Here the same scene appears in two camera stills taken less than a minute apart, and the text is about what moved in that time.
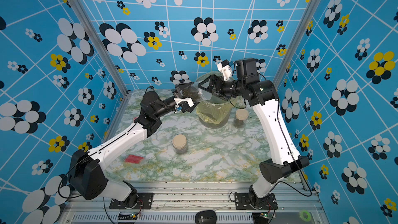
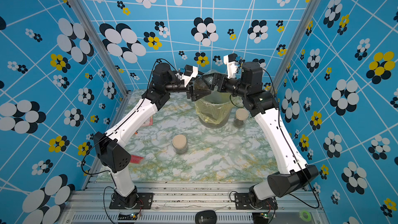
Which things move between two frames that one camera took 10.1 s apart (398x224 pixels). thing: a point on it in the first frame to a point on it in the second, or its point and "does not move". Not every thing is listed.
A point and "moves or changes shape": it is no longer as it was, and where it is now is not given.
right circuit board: (260, 217) does not move
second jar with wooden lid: (241, 115) does not move
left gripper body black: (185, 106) to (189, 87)
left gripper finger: (178, 93) to (199, 74)
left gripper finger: (181, 86) to (196, 94)
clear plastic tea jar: (194, 93) moves or changes shape
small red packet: (133, 159) does not move
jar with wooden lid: (180, 144) does not move
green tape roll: (302, 217) does not move
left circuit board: (127, 216) does not move
